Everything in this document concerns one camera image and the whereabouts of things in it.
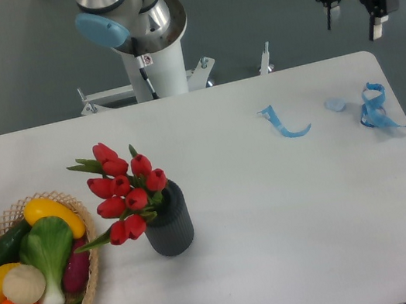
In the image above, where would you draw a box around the red tulip bouquet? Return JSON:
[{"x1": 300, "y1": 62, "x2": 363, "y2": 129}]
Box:
[{"x1": 68, "y1": 143, "x2": 168, "y2": 254}]

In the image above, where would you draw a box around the dark grey ribbed vase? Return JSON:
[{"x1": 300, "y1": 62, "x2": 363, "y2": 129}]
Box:
[{"x1": 146, "y1": 180, "x2": 194, "y2": 257}]

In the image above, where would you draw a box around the blue tangled ribbon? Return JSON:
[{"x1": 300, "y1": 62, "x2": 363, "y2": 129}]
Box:
[{"x1": 360, "y1": 82, "x2": 406, "y2": 129}]

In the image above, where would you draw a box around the blue ribbon strip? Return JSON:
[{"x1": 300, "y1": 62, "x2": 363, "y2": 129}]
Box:
[{"x1": 257, "y1": 105, "x2": 311, "y2": 138}]

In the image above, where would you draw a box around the purple sweet potato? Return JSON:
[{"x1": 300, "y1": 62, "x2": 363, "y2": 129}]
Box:
[{"x1": 62, "y1": 239, "x2": 90, "y2": 294}]

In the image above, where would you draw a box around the green bok choy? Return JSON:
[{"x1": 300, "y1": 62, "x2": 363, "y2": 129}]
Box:
[{"x1": 19, "y1": 216, "x2": 74, "y2": 304}]

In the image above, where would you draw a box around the dark green cucumber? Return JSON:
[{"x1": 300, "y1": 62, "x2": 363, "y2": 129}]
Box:
[{"x1": 0, "y1": 219, "x2": 32, "y2": 267}]

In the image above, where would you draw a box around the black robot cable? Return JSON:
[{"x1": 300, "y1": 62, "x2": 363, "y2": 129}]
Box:
[{"x1": 129, "y1": 33, "x2": 160, "y2": 103}]

